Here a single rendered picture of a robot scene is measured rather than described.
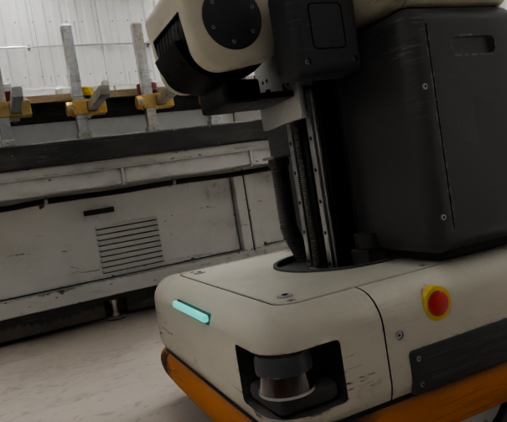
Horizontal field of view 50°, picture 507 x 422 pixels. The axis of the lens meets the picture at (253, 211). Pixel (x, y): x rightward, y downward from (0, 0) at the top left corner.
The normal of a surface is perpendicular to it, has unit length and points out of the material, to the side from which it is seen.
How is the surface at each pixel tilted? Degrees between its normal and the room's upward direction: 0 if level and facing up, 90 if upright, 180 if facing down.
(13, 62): 90
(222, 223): 90
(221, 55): 90
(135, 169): 90
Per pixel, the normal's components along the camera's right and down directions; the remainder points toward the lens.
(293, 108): -0.90, 0.17
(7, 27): 0.42, -0.02
